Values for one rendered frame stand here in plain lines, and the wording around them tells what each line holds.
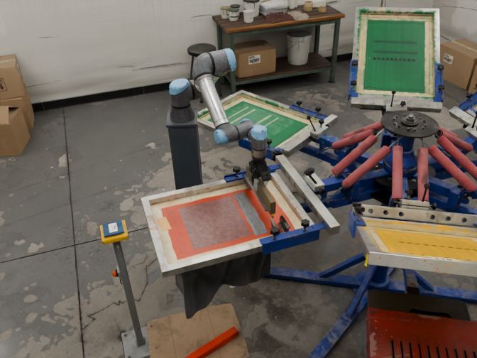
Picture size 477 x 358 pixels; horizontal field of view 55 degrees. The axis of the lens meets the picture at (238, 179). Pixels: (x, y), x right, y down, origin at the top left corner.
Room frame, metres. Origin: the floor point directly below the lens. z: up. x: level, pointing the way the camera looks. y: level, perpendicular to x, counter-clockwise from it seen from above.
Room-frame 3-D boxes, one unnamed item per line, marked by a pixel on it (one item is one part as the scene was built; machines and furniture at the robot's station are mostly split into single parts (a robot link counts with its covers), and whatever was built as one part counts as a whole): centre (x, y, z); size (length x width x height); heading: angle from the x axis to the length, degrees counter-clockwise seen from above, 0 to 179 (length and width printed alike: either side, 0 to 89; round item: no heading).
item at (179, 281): (1.76, 0.35, 0.74); 0.45 x 0.03 x 0.43; 18
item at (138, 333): (1.79, 0.65, 0.48); 0.22 x 0.22 x 0.96; 18
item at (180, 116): (2.53, 0.33, 1.25); 0.15 x 0.15 x 0.10
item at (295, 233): (1.66, -0.24, 0.98); 0.30 x 0.05 x 0.07; 108
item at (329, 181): (2.02, -0.46, 1.02); 0.17 x 0.06 x 0.05; 108
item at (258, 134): (1.93, -0.10, 1.39); 0.09 x 0.08 x 0.11; 26
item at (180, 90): (2.53, 0.33, 1.37); 0.13 x 0.12 x 0.14; 116
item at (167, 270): (1.85, 0.07, 0.97); 0.79 x 0.58 x 0.04; 108
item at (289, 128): (2.78, -0.25, 1.05); 1.08 x 0.61 x 0.23; 48
